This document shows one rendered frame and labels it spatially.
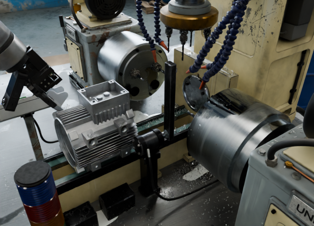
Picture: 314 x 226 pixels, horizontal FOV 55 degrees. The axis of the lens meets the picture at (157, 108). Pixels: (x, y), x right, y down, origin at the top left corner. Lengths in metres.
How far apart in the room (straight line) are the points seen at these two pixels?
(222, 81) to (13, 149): 0.85
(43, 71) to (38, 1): 5.72
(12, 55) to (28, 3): 5.75
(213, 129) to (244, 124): 0.08
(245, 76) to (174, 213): 0.52
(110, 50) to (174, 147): 0.46
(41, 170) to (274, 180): 0.44
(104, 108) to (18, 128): 0.64
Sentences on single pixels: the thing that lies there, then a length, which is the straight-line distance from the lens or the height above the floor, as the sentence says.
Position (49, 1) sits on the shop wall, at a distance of 6.56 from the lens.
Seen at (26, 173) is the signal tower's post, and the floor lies 1.22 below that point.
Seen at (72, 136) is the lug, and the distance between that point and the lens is 0.84.
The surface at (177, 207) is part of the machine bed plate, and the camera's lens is 1.01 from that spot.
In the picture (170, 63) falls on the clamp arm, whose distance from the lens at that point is 0.81.
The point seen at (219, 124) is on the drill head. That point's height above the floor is 1.13.
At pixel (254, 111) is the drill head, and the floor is 1.16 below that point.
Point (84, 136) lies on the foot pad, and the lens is 0.85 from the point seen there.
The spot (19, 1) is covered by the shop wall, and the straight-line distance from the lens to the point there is 6.52.
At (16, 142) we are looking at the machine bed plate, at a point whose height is 0.80.
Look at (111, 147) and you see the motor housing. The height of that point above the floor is 1.01.
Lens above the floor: 1.59
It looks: 33 degrees down
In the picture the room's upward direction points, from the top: straight up
